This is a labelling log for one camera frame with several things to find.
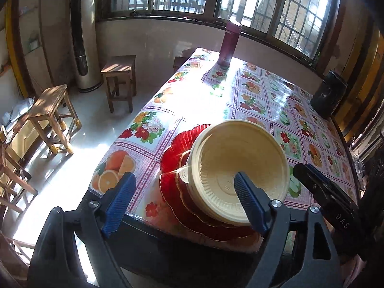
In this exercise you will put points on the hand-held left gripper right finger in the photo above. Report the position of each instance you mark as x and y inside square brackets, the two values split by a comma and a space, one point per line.
[247, 201]

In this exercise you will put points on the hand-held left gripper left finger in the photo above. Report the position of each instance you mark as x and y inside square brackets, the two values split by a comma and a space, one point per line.
[118, 201]

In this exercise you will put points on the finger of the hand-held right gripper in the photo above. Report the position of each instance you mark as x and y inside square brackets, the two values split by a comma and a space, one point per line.
[315, 186]

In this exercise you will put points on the large cream plastic bowl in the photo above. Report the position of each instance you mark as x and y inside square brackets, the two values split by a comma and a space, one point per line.
[240, 156]

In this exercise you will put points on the large red plate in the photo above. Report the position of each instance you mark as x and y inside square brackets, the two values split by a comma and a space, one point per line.
[171, 192]

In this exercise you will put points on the dark wooden chair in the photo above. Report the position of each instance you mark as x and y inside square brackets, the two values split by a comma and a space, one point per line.
[369, 162]

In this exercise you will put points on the black kettle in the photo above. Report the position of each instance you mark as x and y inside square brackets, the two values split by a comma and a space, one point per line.
[328, 93]

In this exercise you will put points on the fruit print tablecloth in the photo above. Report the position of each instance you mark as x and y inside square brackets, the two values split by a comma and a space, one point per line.
[261, 102]

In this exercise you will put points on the wooden stool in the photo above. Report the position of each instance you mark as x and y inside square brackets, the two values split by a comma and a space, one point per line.
[49, 99]
[118, 66]
[179, 63]

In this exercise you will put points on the white plastic bags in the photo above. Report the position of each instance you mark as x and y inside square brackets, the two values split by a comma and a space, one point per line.
[16, 111]

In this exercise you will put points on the white tower air conditioner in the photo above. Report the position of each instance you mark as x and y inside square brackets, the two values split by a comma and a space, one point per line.
[87, 66]

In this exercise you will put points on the pink thermos bottle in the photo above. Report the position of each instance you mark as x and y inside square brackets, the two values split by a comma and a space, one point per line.
[228, 42]

